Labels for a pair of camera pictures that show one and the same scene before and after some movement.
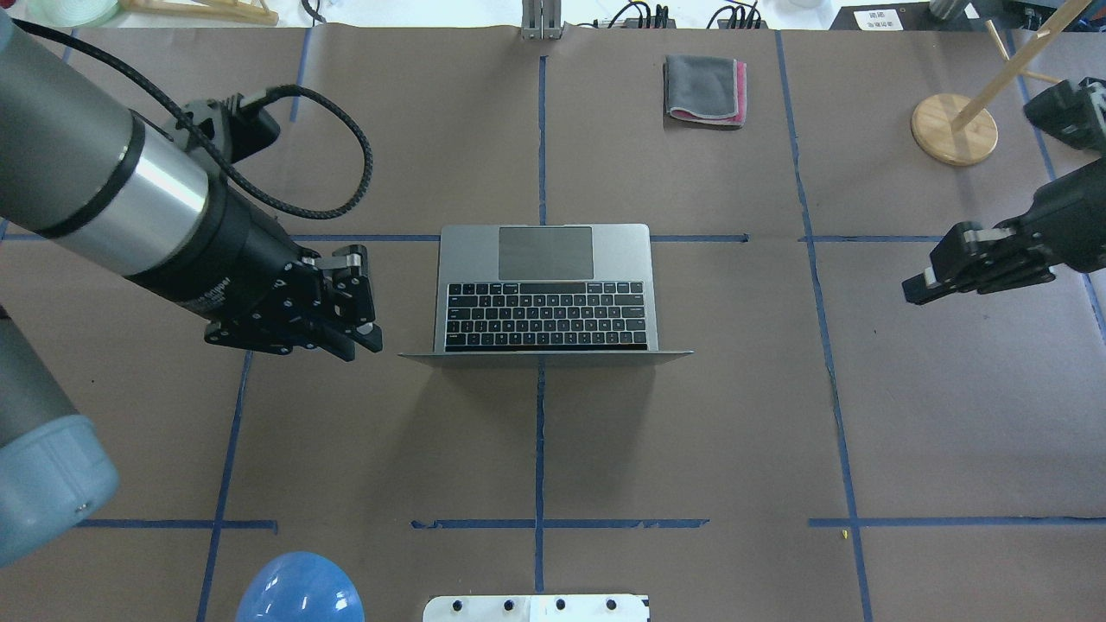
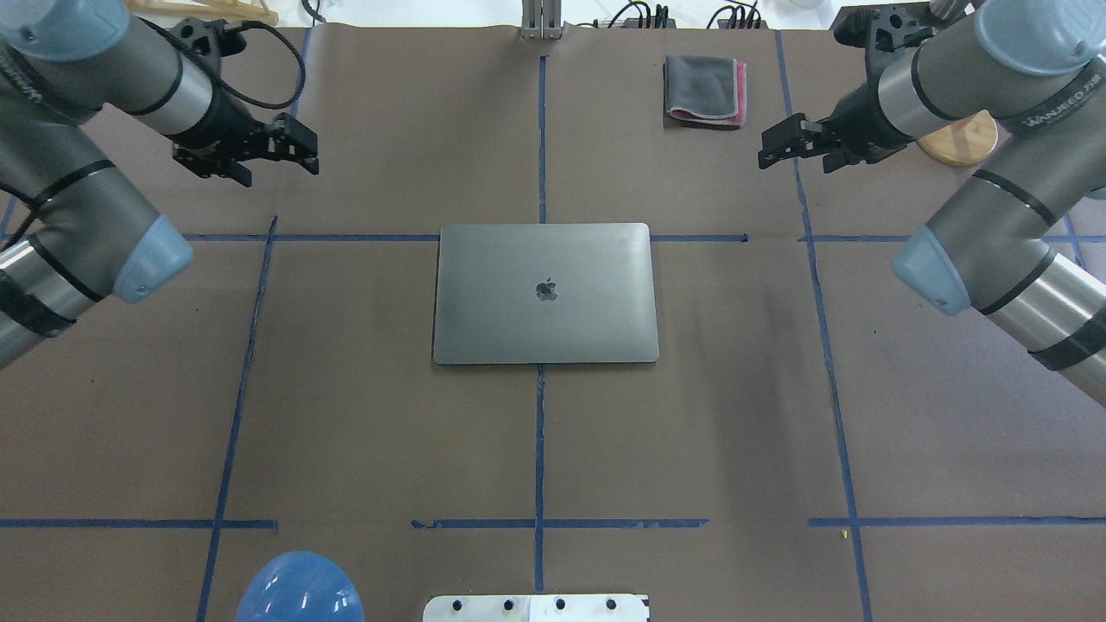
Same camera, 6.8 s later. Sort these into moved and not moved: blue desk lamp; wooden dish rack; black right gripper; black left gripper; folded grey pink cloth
Moved: black left gripper; black right gripper
Not moved: wooden dish rack; blue desk lamp; folded grey pink cloth
